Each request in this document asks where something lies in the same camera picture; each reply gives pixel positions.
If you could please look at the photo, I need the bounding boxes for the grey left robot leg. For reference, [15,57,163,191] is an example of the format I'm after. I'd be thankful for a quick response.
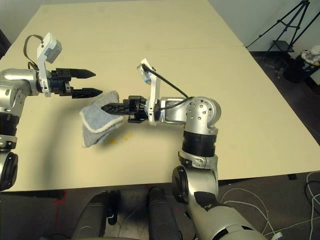
[71,191,107,240]

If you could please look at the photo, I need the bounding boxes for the yellow liquid spill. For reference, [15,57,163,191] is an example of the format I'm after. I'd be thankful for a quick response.
[109,134,135,145]

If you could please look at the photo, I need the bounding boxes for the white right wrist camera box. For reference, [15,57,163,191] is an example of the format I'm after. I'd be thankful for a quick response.
[136,58,161,126]

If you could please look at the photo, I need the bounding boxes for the black trash bin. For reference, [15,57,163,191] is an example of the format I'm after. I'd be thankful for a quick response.
[283,56,320,85]

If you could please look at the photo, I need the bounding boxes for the black left wrist camera cable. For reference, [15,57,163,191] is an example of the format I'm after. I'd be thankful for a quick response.
[24,34,45,71]

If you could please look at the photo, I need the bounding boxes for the grey robot leg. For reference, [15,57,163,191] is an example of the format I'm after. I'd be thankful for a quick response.
[71,191,107,240]
[148,187,181,240]

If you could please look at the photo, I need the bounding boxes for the black metal clamp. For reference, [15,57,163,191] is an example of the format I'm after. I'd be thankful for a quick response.
[107,191,121,226]

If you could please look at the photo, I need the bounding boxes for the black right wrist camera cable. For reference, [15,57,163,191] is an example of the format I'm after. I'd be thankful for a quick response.
[141,63,195,110]

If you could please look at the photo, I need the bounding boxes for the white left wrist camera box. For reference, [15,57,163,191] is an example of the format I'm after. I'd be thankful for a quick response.
[36,32,63,98]

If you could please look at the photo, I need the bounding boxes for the grey right robot leg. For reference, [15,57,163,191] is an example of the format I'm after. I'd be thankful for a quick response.
[148,187,181,240]

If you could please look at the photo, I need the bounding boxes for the light blue terry rag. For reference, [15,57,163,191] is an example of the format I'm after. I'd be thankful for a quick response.
[79,90,125,149]

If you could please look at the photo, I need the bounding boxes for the crumpled white trash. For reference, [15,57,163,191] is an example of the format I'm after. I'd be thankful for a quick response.
[301,48,320,68]

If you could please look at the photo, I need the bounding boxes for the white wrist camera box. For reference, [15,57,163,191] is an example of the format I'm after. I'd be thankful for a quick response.
[136,58,161,126]
[36,32,63,98]

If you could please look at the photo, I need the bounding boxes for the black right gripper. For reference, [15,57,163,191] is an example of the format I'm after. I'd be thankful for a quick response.
[101,95,150,124]

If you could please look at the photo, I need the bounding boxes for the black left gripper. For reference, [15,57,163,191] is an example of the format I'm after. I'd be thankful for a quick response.
[47,67,104,99]

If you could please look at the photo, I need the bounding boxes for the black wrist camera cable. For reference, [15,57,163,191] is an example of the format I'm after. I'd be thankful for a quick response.
[24,34,45,71]
[141,63,195,110]

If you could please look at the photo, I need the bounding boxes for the white floor cable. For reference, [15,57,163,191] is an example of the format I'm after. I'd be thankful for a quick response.
[303,171,320,226]
[219,187,283,240]

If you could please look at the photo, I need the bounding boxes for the black tripod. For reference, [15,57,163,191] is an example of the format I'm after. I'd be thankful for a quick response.
[246,0,311,61]

